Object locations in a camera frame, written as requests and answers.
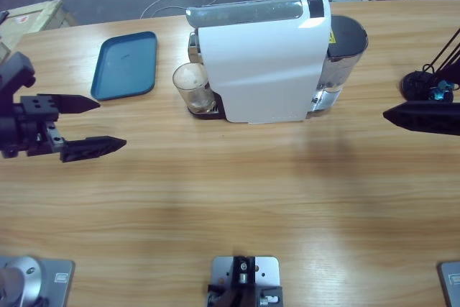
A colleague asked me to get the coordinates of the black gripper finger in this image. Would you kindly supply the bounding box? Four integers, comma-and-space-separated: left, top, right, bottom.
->
382, 99, 460, 139

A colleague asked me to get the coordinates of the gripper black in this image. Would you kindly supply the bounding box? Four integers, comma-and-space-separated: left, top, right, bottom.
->
0, 94, 127, 163

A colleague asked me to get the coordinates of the clear drinking glass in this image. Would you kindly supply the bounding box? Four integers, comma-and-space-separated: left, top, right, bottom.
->
171, 62, 216, 114

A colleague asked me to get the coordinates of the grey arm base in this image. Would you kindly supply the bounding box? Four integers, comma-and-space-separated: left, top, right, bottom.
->
436, 262, 460, 307
0, 255, 76, 307

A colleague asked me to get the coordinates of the white capsule coffee machine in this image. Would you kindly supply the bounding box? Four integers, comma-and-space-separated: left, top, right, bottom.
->
185, 0, 334, 124

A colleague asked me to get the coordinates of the black lamp base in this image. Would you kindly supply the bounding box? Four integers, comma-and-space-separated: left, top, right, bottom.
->
400, 26, 460, 104

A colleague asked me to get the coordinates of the teal plastic tray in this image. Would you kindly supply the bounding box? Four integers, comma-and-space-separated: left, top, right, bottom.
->
89, 31, 159, 102

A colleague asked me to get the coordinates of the grey mount plate with post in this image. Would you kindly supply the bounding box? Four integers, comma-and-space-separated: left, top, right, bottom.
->
206, 255, 285, 307

